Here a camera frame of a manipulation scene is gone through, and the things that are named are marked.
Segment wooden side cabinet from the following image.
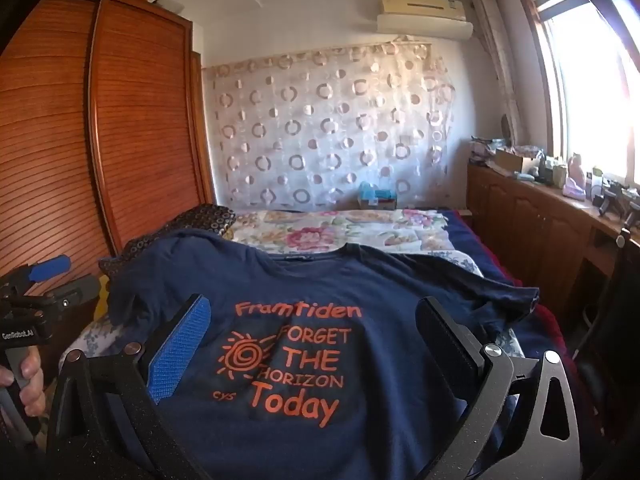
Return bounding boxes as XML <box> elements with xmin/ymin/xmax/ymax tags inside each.
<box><xmin>467</xmin><ymin>160</ymin><xmax>640</xmax><ymax>323</ymax></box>

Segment person's left hand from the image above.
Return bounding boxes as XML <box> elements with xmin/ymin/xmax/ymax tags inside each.
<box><xmin>0</xmin><ymin>344</ymin><xmax>47</xmax><ymax>417</ymax></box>

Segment navy printed t-shirt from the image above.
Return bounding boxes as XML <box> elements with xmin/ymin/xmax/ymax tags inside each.
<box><xmin>100</xmin><ymin>229</ymin><xmax>543</xmax><ymax>480</ymax></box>

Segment pale window curtain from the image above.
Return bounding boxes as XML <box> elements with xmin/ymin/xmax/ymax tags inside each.
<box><xmin>472</xmin><ymin>0</ymin><xmax>527</xmax><ymax>147</ymax></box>

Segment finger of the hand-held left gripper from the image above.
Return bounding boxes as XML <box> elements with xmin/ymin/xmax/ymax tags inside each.
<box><xmin>50</xmin><ymin>274</ymin><xmax>102</xmax><ymax>311</ymax></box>
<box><xmin>27</xmin><ymin>255</ymin><xmax>72</xmax><ymax>284</ymax></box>

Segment pink figurine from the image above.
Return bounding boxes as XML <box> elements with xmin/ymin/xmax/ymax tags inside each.
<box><xmin>562</xmin><ymin>152</ymin><xmax>587</xmax><ymax>199</ymax></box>

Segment window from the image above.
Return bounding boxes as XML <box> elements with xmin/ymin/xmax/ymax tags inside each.
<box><xmin>520</xmin><ymin>0</ymin><xmax>640</xmax><ymax>188</ymax></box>

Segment black chair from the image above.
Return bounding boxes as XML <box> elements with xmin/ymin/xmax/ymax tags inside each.
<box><xmin>572</xmin><ymin>227</ymin><xmax>640</xmax><ymax>416</ymax></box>

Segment blue floral bed sheet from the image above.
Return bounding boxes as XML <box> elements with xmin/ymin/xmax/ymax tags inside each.
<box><xmin>59</xmin><ymin>317</ymin><xmax>117</xmax><ymax>363</ymax></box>

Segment white air conditioner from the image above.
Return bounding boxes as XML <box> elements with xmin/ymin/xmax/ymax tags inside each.
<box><xmin>376</xmin><ymin>0</ymin><xmax>474</xmax><ymax>41</ymax></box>

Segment yellow pillow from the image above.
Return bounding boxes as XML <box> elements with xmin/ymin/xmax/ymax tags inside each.
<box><xmin>92</xmin><ymin>275</ymin><xmax>114</xmax><ymax>322</ymax></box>

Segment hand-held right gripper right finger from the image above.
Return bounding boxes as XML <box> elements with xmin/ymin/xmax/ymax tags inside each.
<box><xmin>416</xmin><ymin>296</ymin><xmax>584</xmax><ymax>480</ymax></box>

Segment wooden slatted wardrobe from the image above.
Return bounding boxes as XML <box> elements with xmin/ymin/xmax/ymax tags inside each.
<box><xmin>0</xmin><ymin>0</ymin><xmax>217</xmax><ymax>311</ymax></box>

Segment circle print sheer curtain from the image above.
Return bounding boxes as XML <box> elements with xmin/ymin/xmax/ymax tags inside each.
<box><xmin>201</xmin><ymin>41</ymin><xmax>458</xmax><ymax>213</ymax></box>

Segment pink floral blanket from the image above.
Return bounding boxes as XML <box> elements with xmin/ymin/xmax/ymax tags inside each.
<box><xmin>220</xmin><ymin>207</ymin><xmax>486</xmax><ymax>281</ymax></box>

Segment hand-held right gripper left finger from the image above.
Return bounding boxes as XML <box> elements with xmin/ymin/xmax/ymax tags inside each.
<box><xmin>47</xmin><ymin>294</ymin><xmax>213</xmax><ymax>480</ymax></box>

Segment dark circle patterned cushion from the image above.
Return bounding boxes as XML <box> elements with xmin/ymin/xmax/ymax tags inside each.
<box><xmin>99</xmin><ymin>203</ymin><xmax>237</xmax><ymax>272</ymax></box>

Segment blue tissue pack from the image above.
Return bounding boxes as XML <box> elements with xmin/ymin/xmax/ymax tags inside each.
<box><xmin>357</xmin><ymin>182</ymin><xmax>397</xmax><ymax>210</ymax></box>

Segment cardboard box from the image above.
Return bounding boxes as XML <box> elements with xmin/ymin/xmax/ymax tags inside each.
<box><xmin>492</xmin><ymin>147</ymin><xmax>540</xmax><ymax>176</ymax></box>

